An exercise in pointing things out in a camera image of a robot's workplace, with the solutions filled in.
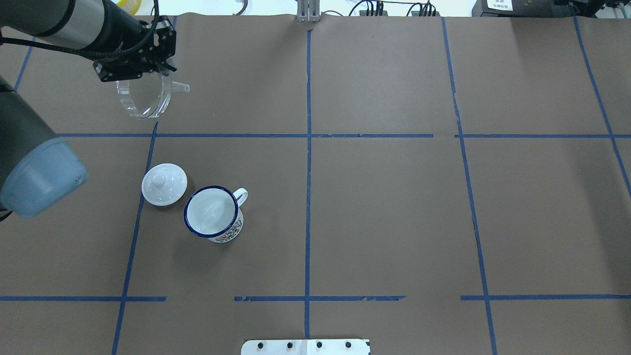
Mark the white enamel mug blue rim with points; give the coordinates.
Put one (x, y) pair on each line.
(214, 213)

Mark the clear glass funnel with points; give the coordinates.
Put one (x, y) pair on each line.
(148, 96)

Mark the black box device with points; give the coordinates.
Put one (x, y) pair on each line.
(513, 8)

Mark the white pedestal column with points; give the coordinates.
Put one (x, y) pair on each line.
(307, 347)

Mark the aluminium frame post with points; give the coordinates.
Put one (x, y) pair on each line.
(308, 11)

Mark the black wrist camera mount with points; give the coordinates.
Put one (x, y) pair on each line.
(155, 56)

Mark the yellow tape roll with dish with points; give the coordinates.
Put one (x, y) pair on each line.
(130, 6)

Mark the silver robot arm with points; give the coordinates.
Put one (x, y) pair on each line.
(39, 168)

